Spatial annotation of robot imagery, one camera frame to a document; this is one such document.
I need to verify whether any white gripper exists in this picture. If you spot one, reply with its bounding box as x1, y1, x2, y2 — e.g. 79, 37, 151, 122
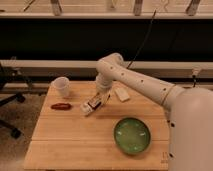
95, 75, 112, 99

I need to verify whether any dark brown eraser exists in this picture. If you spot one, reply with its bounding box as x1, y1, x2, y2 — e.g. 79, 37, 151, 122
88, 94, 106, 109

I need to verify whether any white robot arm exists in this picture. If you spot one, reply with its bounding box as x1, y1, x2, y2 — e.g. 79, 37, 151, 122
96, 53, 213, 171

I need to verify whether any white sponge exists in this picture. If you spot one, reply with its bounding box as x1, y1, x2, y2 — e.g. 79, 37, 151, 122
115, 88, 130, 102

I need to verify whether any white plastic bottle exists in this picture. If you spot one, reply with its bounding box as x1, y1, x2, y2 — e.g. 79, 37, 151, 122
80, 95, 110, 116

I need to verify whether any white plastic cup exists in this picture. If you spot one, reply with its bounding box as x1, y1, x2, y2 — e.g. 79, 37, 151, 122
52, 77, 70, 98

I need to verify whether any red chili pepper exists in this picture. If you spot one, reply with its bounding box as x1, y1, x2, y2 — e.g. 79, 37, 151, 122
51, 103, 72, 110

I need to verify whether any green bowl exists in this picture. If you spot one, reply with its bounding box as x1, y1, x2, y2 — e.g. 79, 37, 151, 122
113, 117, 151, 155

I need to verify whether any black office chair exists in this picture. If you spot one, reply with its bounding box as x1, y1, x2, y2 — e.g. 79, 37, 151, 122
0, 64, 25, 139

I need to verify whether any black cable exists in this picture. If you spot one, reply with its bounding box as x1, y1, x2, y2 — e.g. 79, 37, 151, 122
125, 9, 158, 70

